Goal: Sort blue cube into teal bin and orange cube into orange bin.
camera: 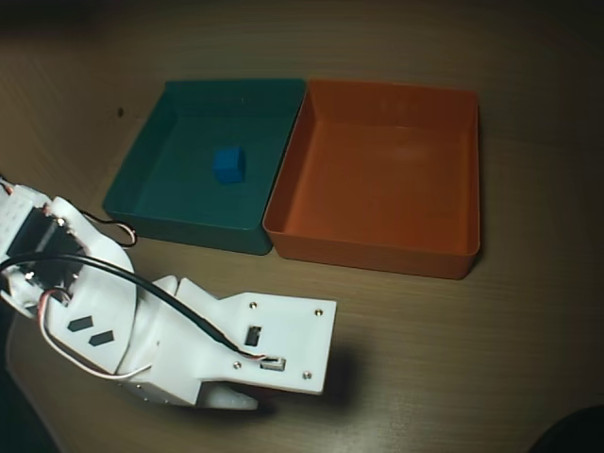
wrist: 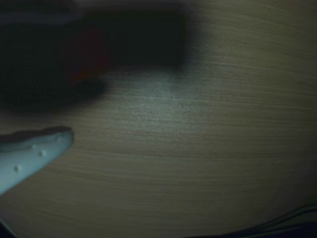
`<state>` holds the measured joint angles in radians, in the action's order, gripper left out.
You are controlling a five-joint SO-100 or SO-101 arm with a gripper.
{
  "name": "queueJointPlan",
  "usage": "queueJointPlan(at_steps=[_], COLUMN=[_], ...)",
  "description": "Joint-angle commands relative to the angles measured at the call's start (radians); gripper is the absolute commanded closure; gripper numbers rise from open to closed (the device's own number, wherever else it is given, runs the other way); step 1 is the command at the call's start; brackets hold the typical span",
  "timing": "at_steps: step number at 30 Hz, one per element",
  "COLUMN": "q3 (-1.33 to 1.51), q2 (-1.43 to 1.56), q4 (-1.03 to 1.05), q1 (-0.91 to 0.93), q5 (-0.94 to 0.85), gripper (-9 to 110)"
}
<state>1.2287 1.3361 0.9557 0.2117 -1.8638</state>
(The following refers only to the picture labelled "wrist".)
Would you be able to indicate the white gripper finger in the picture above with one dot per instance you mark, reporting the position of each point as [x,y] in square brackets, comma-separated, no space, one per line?
[32,62]
[27,156]

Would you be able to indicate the orange cube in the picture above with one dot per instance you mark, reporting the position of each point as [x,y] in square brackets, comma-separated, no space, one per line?
[91,54]

